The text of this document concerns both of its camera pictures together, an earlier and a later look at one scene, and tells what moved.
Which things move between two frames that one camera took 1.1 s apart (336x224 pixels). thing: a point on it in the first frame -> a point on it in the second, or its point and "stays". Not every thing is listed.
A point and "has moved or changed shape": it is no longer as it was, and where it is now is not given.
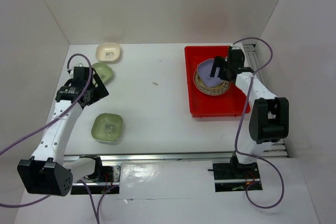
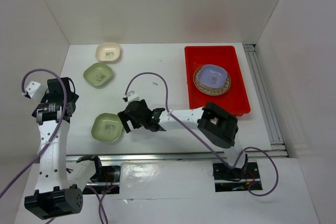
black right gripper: (219, 62) -> (125, 118)
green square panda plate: (107, 127) stays
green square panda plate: (104, 72) stays
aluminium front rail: (181, 156) stays
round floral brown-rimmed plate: (213, 91) stays
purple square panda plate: (204, 68) has moved or changed shape
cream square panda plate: (107, 52) stays
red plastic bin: (231, 103) stays
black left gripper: (100, 92) -> (74, 96)
